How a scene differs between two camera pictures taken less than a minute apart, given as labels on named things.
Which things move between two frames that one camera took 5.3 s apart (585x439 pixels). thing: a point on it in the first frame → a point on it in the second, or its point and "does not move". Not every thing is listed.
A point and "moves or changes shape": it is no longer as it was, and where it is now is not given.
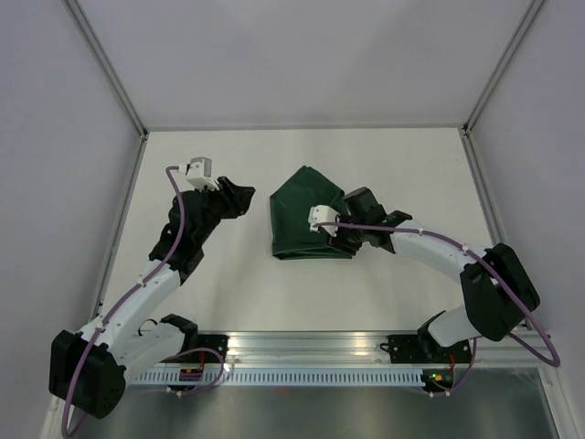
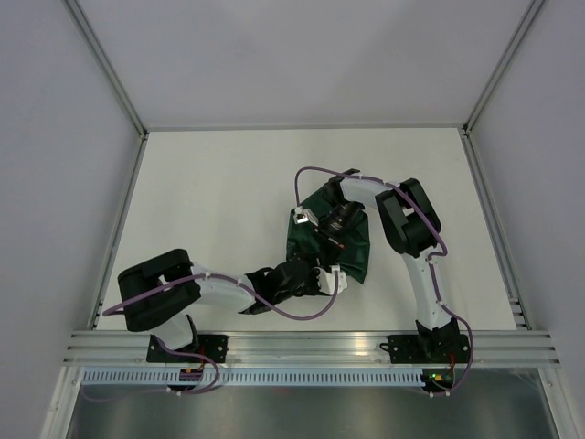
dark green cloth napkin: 291,204 moves or changes shape
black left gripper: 236,198 → 314,289
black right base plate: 420,348 does not move
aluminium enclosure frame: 387,130 does not move
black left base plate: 217,342 does not move
